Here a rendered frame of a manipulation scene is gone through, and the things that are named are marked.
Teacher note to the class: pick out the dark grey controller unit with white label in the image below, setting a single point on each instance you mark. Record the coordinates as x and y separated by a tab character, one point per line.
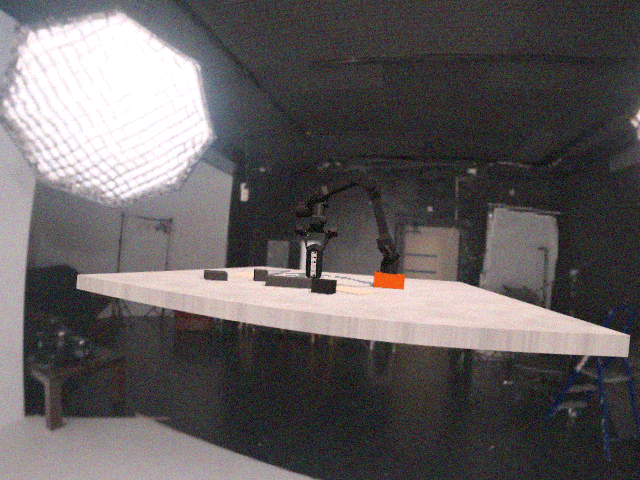
314	255

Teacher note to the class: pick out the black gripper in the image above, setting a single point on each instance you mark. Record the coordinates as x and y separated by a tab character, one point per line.
302	230

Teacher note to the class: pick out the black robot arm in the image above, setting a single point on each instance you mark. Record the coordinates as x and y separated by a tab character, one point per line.
319	194

